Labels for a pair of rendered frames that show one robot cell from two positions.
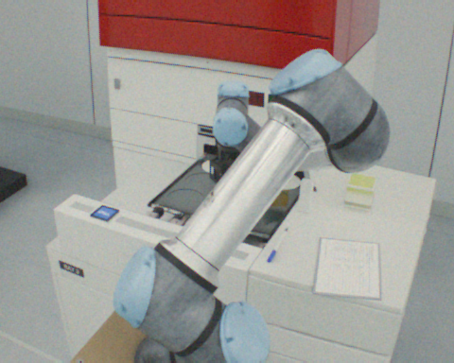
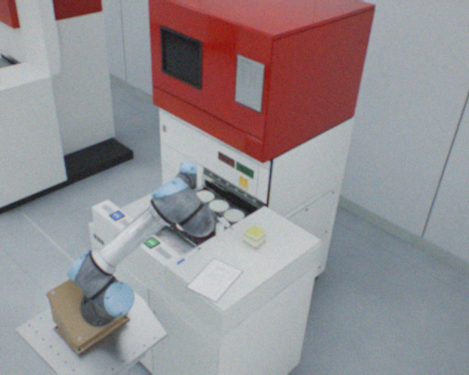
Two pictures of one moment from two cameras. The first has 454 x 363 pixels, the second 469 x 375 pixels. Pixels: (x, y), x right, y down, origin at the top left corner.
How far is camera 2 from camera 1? 1.21 m
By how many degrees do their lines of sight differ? 17
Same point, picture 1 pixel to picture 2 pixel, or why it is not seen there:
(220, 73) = (214, 141)
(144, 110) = (177, 149)
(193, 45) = (198, 123)
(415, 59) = (427, 126)
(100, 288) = not seen: hidden behind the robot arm
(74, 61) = not seen: hidden behind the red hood
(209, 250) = (108, 257)
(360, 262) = (222, 278)
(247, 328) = (120, 295)
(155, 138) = not seen: hidden behind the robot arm
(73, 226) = (100, 218)
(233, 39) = (217, 126)
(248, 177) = (129, 231)
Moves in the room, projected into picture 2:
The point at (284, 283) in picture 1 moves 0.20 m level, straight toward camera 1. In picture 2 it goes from (178, 277) to (150, 309)
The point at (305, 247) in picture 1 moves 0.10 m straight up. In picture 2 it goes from (202, 261) to (202, 242)
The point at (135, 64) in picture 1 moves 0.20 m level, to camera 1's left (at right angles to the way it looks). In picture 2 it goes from (173, 120) to (141, 113)
